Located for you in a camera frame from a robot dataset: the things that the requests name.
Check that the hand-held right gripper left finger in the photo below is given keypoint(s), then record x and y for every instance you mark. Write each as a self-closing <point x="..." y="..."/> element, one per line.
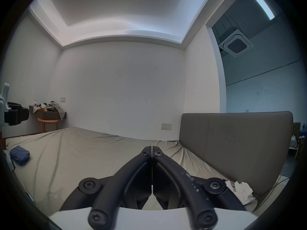
<point x="124" y="176"/>

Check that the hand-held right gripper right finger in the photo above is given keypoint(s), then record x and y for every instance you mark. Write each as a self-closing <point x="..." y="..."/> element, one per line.
<point x="177" y="176"/>

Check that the white wall socket plate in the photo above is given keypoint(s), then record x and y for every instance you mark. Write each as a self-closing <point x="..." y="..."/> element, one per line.
<point x="166" y="126"/>

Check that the crumpled white tissue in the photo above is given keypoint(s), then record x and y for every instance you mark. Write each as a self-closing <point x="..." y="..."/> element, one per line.
<point x="243" y="190"/>

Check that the bed with beige sheet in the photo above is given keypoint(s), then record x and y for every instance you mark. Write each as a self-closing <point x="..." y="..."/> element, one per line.
<point x="84" y="152"/>

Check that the wooden shelf with items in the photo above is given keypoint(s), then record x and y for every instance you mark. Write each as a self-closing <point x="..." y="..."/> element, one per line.
<point x="298" y="140"/>

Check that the white wall switch plate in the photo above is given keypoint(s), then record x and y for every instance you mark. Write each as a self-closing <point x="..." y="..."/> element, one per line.
<point x="62" y="99"/>

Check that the grey padded headboard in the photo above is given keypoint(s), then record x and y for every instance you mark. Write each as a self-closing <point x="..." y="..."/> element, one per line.
<point x="235" y="140"/>

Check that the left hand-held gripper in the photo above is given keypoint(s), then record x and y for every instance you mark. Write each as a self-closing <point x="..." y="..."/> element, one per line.
<point x="14" y="116"/>

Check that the round wooden stool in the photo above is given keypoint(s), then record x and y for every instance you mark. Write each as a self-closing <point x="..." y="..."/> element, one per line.
<point x="48" y="123"/>

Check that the dark wall shelf with clutter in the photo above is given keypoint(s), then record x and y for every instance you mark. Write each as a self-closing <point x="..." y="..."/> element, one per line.
<point x="48" y="112"/>

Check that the dark blue garment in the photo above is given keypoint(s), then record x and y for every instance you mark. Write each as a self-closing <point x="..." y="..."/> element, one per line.
<point x="19" y="155"/>

